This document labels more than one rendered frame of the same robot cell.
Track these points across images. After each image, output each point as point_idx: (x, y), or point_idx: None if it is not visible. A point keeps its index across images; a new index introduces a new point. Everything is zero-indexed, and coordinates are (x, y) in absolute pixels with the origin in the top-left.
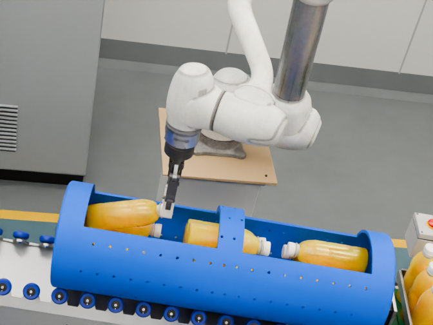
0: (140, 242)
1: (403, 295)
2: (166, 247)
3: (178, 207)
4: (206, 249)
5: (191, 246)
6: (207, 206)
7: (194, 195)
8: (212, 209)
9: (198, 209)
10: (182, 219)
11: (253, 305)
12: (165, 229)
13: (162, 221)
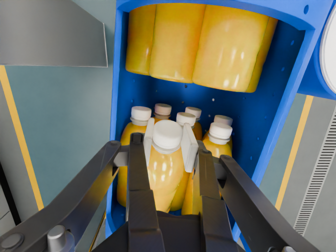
0: (260, 180)
1: None
2: (276, 139)
3: (117, 93)
4: (306, 57)
5: (292, 94)
6: (9, 14)
7: (0, 32)
8: (10, 8)
9: (118, 51)
10: (120, 76)
11: None
12: (127, 97)
13: (121, 106)
